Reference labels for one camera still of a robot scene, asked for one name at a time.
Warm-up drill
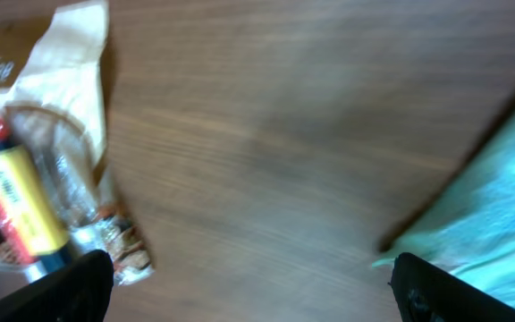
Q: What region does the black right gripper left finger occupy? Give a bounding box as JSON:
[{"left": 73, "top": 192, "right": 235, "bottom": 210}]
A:
[{"left": 0, "top": 250, "right": 114, "bottom": 322}]

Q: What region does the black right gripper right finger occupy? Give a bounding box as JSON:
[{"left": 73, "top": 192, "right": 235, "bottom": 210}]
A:
[{"left": 389, "top": 252, "right": 515, "bottom": 322}]

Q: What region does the teal wet wipes packet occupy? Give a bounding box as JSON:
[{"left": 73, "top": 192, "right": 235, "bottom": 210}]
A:
[{"left": 375, "top": 112, "right": 515, "bottom": 309}]

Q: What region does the yellow glue stick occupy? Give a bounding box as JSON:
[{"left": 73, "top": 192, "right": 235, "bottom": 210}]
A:
[{"left": 0, "top": 142, "right": 72, "bottom": 273}]

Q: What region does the beige brown snack bag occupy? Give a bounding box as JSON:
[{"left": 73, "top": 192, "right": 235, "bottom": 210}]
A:
[{"left": 0, "top": 1, "right": 153, "bottom": 285}]

